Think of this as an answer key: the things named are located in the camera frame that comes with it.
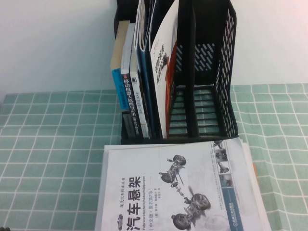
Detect cyan spine book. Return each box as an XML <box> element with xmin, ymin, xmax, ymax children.
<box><xmin>110</xmin><ymin>20</ymin><xmax>131</xmax><ymax>139</ymax></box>

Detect white and navy magazine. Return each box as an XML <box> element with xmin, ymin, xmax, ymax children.
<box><xmin>144</xmin><ymin>0</ymin><xmax>170</xmax><ymax>48</ymax></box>

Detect white car suspension book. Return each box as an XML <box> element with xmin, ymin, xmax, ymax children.
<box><xmin>100</xmin><ymin>139</ymin><xmax>273</xmax><ymax>231</ymax></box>

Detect black mesh plastic book holder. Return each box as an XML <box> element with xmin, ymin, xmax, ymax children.
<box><xmin>114</xmin><ymin>0</ymin><xmax>239</xmax><ymax>145</ymax></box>

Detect white and orange cover book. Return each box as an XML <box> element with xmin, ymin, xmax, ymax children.
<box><xmin>149</xmin><ymin>0</ymin><xmax>180</xmax><ymax>139</ymax></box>

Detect blue folder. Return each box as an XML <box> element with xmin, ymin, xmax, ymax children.
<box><xmin>136</xmin><ymin>44</ymin><xmax>158</xmax><ymax>139</ymax></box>

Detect stack of white papers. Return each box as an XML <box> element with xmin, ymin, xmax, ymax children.
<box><xmin>237</xmin><ymin>137</ymin><xmax>275</xmax><ymax>231</ymax></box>

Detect dark blue thin books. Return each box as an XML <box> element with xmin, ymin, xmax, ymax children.
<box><xmin>133</xmin><ymin>0</ymin><xmax>148</xmax><ymax>52</ymax></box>

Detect black spine robotics book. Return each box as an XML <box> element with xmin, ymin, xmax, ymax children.
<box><xmin>120</xmin><ymin>22</ymin><xmax>140</xmax><ymax>139</ymax></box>

